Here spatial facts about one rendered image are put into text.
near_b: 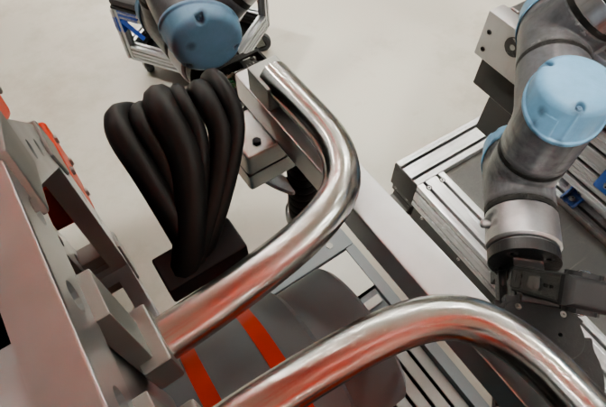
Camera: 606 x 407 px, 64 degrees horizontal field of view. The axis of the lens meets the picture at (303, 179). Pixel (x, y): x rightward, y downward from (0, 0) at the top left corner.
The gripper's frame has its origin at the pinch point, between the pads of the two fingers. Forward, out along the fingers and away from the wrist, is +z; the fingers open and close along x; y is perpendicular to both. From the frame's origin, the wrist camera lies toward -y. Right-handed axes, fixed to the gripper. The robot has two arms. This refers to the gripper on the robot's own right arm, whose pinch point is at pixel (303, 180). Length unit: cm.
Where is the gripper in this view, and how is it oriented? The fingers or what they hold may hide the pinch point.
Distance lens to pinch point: 53.6
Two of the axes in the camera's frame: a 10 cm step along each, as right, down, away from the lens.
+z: 5.8, 6.7, -4.6
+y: -0.1, -5.6, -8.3
